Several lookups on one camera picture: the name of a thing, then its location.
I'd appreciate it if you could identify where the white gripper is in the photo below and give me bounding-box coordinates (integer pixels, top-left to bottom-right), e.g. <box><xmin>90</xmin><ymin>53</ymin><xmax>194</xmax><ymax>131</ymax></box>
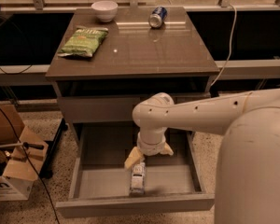
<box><xmin>124</xmin><ymin>127</ymin><xmax>174</xmax><ymax>170</ymax></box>

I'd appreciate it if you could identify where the clear plastic water bottle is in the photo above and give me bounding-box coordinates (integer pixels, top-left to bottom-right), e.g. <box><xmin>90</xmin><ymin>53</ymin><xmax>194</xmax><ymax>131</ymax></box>
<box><xmin>130</xmin><ymin>162</ymin><xmax>146</xmax><ymax>195</ymax></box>

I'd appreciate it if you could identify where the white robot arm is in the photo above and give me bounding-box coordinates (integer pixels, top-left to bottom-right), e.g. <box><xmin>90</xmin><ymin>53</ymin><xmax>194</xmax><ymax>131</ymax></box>
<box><xmin>124</xmin><ymin>89</ymin><xmax>280</xmax><ymax>224</ymax></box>

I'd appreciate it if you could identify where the open grey middle drawer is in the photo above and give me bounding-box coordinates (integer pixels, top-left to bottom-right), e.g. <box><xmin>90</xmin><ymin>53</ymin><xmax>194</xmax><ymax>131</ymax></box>
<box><xmin>56</xmin><ymin>122</ymin><xmax>214</xmax><ymax>217</ymax></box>

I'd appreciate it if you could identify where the closed grey top drawer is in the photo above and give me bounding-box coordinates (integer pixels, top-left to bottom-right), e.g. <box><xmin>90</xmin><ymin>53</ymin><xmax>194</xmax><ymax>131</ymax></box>
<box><xmin>57</xmin><ymin>92</ymin><xmax>211</xmax><ymax>125</ymax></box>

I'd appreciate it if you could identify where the grey drawer cabinet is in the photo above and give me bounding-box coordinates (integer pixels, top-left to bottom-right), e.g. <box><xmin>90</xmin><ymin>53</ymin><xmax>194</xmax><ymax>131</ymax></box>
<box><xmin>46</xmin><ymin>7</ymin><xmax>218</xmax><ymax>142</ymax></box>

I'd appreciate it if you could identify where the black stand leg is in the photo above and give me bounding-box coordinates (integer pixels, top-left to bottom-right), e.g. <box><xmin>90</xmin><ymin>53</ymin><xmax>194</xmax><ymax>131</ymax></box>
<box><xmin>40</xmin><ymin>119</ymin><xmax>68</xmax><ymax>179</ymax></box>

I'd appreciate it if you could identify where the green chip bag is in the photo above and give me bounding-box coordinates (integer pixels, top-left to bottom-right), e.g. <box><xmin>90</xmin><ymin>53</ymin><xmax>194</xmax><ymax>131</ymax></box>
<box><xmin>58</xmin><ymin>27</ymin><xmax>108</xmax><ymax>58</ymax></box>

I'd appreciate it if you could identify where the blue soda can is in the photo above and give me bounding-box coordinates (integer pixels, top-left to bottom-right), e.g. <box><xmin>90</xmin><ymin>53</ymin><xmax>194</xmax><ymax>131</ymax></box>
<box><xmin>148</xmin><ymin>7</ymin><xmax>167</xmax><ymax>28</ymax></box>

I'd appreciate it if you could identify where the brown cardboard box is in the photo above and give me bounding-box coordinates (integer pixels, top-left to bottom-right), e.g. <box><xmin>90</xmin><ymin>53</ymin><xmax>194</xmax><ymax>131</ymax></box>
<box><xmin>0</xmin><ymin>105</ymin><xmax>49</xmax><ymax>201</ymax></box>

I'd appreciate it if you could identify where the white ceramic bowl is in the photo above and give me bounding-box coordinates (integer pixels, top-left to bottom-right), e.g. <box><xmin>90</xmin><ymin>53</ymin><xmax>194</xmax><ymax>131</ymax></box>
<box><xmin>91</xmin><ymin>1</ymin><xmax>118</xmax><ymax>22</ymax></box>

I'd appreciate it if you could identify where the black cable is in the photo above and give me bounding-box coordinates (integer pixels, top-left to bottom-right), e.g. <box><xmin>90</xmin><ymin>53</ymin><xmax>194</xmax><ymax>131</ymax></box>
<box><xmin>0</xmin><ymin>100</ymin><xmax>62</xmax><ymax>224</ymax></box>

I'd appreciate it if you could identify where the black handled tool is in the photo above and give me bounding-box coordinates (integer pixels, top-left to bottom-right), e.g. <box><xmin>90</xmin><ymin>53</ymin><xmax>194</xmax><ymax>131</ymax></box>
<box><xmin>0</xmin><ymin>142</ymin><xmax>44</xmax><ymax>150</ymax></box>

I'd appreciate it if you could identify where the white cable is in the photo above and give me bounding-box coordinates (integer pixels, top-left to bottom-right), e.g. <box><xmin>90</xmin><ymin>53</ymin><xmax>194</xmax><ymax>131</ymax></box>
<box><xmin>209</xmin><ymin>3</ymin><xmax>238</xmax><ymax>88</ymax></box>

